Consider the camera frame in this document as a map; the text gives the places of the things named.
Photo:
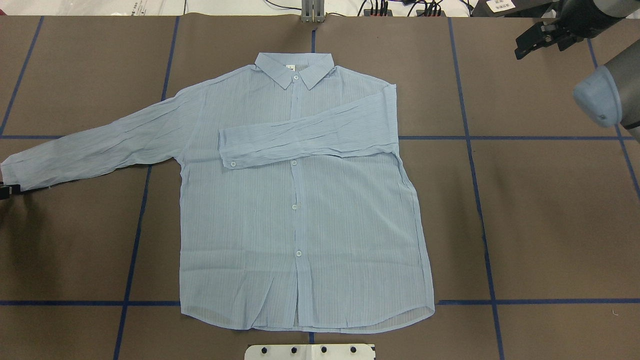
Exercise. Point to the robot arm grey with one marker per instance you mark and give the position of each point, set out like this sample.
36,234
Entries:
610,96

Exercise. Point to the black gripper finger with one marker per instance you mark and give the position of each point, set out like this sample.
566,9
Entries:
7,190

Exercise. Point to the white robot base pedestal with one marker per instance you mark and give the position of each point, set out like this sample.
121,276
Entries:
331,351

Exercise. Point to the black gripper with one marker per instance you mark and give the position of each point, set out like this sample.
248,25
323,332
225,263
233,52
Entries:
571,23

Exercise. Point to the black box with white label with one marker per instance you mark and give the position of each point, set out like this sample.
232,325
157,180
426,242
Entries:
511,8

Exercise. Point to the grey metal post bracket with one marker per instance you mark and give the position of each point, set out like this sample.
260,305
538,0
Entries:
313,11

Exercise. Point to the light blue button-up shirt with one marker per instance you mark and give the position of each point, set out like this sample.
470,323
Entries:
296,213

